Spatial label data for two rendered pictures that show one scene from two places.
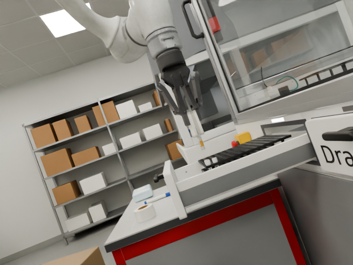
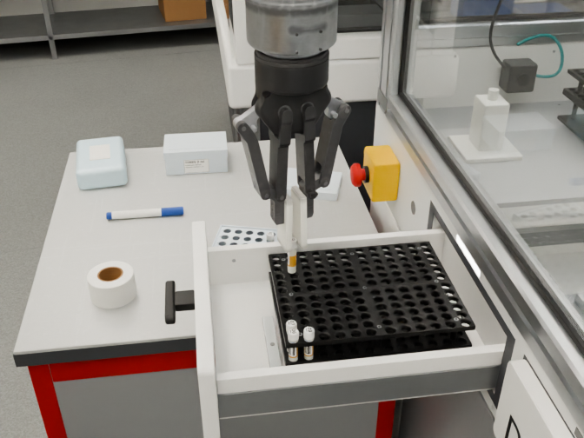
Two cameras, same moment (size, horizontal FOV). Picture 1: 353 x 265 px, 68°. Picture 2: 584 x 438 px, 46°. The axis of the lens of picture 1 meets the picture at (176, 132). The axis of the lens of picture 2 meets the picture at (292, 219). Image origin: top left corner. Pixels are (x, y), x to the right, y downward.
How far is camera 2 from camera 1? 0.44 m
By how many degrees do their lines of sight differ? 34
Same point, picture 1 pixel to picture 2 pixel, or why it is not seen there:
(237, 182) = (335, 399)
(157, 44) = (275, 36)
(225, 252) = not seen: hidden behind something
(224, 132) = (344, 57)
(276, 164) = (421, 387)
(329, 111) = (556, 399)
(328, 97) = (567, 390)
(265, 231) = not seen: hidden behind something
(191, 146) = (250, 65)
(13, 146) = not seen: outside the picture
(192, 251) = (195, 390)
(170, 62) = (292, 91)
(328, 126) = (538, 425)
